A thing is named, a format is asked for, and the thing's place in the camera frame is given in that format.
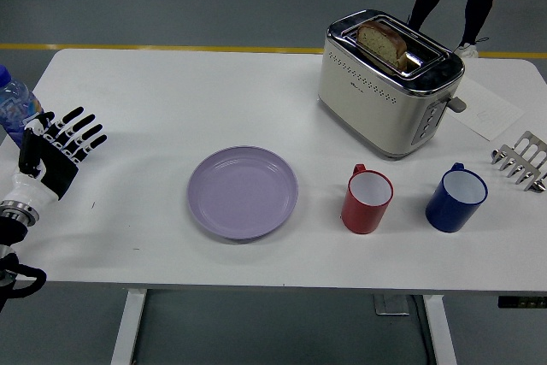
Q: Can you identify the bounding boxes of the red mug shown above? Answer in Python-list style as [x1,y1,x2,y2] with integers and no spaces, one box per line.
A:
[340,163,395,235]

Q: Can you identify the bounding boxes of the black table control panel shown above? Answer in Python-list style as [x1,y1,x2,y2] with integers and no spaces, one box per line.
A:
[497,296,547,309]

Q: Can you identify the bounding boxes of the grey under-table bracket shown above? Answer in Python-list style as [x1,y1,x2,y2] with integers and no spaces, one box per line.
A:
[374,295,410,316]

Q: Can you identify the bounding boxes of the metal toast rack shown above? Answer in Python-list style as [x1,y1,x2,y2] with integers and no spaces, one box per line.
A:
[490,130,547,193]

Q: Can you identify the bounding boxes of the white table leg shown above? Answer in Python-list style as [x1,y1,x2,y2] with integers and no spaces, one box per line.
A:
[109,290,149,365]
[422,295,458,365]

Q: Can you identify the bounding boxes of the white paper sheet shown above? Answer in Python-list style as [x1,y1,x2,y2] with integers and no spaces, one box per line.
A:
[449,75,526,142]

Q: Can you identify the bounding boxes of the person in dark trousers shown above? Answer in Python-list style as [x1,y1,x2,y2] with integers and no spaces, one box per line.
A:
[409,0,514,59]

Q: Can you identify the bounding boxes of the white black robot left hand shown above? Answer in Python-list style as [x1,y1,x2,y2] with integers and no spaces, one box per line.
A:
[10,106,109,211]

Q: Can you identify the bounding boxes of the brown bread slice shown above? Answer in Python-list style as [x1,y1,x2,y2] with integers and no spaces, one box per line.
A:
[356,20,409,71]

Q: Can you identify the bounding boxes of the cream and chrome toaster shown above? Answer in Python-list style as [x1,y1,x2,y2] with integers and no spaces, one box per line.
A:
[317,9,468,161]

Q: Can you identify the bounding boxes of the purple plate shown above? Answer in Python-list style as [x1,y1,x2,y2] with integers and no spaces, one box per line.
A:
[186,145,299,242]

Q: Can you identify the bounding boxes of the clear bottle with blue label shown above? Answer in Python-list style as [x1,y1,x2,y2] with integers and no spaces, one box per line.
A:
[0,64,44,150]

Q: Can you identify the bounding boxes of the blue mug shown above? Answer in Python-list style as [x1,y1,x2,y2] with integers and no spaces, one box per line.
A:
[425,162,489,234]

